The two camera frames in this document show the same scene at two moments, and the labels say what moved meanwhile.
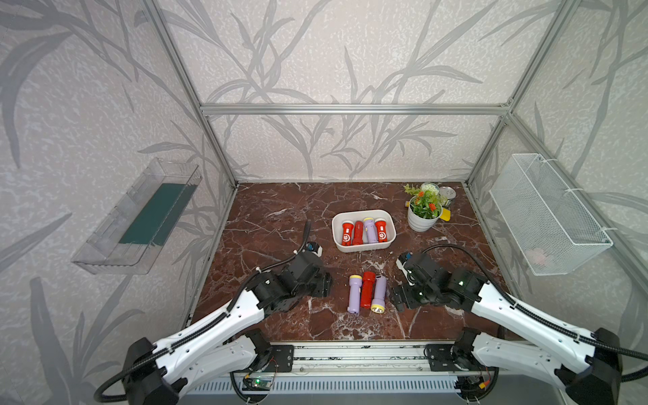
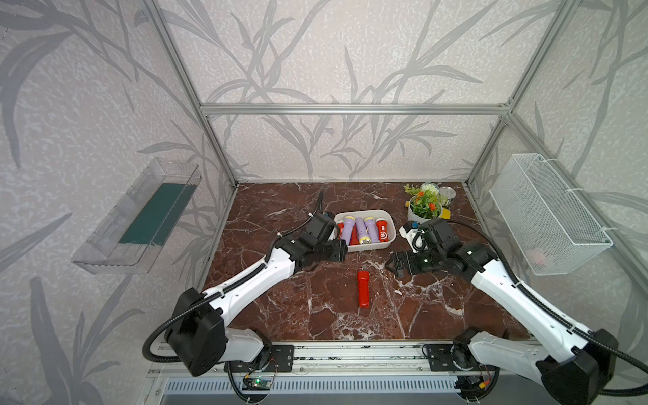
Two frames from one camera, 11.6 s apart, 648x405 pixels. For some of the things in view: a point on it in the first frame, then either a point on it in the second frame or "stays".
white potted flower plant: [424, 207] stays
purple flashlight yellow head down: [378, 302] -> [364, 237]
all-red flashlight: [358, 238] stays
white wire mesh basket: [556, 234] stays
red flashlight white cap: [381, 231] stays
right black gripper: [406, 302] -> [407, 256]
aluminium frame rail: [354, 110] stays
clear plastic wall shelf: [130, 238] stays
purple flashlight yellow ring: [370, 232] stays
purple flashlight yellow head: [355, 283] -> [347, 229]
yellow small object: [445, 214] stays
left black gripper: [324, 285] -> [339, 252]
